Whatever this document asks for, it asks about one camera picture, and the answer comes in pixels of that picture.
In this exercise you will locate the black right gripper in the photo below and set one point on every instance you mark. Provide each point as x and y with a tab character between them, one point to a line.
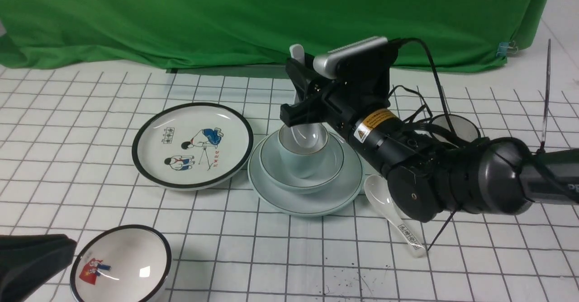
359	96

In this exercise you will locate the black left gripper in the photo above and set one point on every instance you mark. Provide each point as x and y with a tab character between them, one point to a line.
27	262

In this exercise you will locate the plain white ceramic spoon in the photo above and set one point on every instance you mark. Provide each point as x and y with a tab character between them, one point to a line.
306	136

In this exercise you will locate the pale green cup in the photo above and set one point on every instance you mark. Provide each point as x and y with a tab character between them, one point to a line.
301	162

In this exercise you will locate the pale green shallow bowl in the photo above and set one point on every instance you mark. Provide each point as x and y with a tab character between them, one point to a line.
325	171

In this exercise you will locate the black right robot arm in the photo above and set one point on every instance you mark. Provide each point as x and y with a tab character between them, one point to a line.
427	176

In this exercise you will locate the dark green metal bar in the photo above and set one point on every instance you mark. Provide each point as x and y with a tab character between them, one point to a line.
249	71

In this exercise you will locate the cartoon bowl with black rim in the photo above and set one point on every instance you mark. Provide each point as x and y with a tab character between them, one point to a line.
129	263

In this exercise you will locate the plain pale green plate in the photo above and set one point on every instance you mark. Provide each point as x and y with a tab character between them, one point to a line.
330	199

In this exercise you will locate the white checkered table mat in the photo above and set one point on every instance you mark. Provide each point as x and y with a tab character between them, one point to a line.
66	167

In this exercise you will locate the white spoon with label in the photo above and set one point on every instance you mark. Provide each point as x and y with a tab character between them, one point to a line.
377	192

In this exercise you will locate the green backdrop cloth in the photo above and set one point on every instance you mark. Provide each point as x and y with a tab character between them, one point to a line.
463	35

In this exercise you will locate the cartoon plate with black rim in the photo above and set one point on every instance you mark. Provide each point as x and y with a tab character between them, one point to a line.
192	146

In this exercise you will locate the white cup with black rim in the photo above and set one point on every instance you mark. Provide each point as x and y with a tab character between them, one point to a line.
464	128

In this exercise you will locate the blue binder clip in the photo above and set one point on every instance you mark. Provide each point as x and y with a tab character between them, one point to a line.
506	49

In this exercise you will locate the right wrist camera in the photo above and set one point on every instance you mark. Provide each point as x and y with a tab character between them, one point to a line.
353	55

